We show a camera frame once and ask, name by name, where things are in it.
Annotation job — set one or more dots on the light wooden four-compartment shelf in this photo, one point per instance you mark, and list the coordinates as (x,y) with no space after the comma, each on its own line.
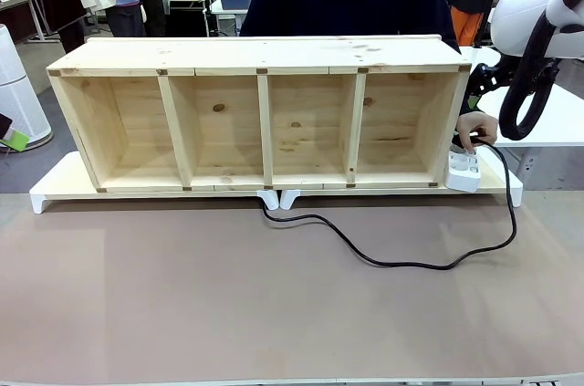
(137,53)

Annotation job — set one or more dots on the white power strip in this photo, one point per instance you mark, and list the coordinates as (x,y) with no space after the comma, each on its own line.
(463,176)

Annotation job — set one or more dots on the person's bare left hand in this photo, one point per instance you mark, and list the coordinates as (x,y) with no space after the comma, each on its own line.
(476,126)

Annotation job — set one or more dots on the person in navy sweater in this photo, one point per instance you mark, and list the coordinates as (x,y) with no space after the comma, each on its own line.
(342,3)

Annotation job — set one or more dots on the white side table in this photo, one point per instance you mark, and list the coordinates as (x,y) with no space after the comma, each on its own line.
(566,121)

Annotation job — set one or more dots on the white background table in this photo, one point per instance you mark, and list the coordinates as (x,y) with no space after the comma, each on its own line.
(228,9)

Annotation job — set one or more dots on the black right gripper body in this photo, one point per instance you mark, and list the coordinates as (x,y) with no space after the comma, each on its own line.
(490,78)

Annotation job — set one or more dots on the white cylindrical air purifier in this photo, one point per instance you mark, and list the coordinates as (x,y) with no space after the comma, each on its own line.
(18,98)

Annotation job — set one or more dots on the green stand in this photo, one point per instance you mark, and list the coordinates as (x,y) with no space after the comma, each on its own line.
(18,139)

